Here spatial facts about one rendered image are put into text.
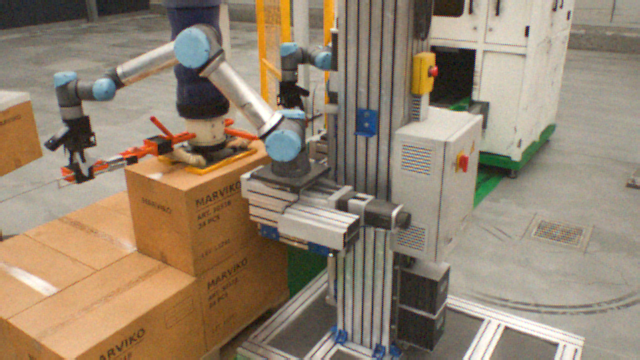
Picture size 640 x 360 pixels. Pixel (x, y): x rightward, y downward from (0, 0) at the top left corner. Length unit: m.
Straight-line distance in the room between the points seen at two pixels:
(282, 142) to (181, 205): 0.60
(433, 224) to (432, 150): 0.27
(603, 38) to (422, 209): 9.12
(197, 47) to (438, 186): 0.91
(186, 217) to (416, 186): 0.92
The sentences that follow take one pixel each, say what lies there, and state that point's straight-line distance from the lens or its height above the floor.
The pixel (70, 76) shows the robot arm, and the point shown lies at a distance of 2.05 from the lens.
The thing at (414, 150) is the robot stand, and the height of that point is 1.18.
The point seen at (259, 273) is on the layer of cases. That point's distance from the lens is 2.72.
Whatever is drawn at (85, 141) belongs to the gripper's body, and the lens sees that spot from 2.13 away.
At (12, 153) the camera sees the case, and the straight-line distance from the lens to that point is 3.64.
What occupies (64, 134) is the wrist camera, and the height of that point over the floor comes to 1.23.
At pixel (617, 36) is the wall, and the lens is 10.88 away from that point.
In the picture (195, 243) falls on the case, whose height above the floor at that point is 0.70.
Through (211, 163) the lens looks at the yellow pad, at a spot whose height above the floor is 0.97.
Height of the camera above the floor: 1.84
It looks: 24 degrees down
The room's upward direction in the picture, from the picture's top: 1 degrees counter-clockwise
